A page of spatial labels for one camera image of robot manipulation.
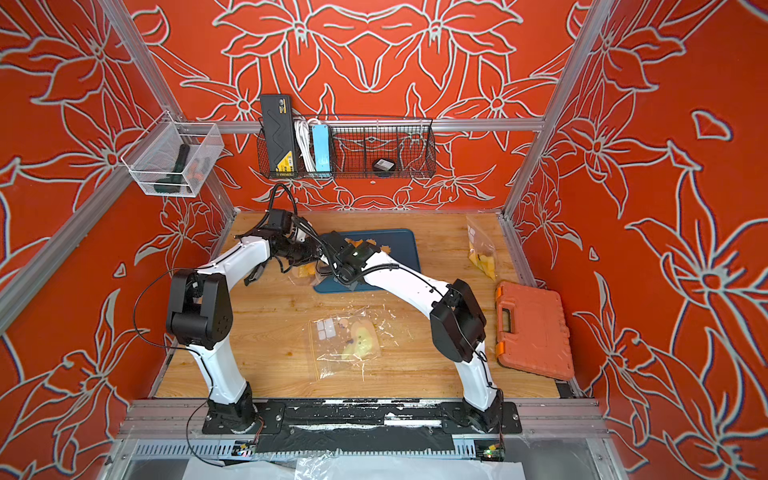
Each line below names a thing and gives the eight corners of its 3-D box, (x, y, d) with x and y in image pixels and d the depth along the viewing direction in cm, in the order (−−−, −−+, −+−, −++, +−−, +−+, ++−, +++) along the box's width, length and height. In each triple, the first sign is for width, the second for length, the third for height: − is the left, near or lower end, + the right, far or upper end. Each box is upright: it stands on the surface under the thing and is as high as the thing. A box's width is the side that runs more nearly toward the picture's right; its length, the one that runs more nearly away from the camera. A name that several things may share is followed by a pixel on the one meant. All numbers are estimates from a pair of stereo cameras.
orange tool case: (496, 367, 82) (502, 361, 78) (495, 288, 98) (500, 279, 94) (566, 382, 79) (576, 377, 75) (552, 299, 96) (560, 290, 91)
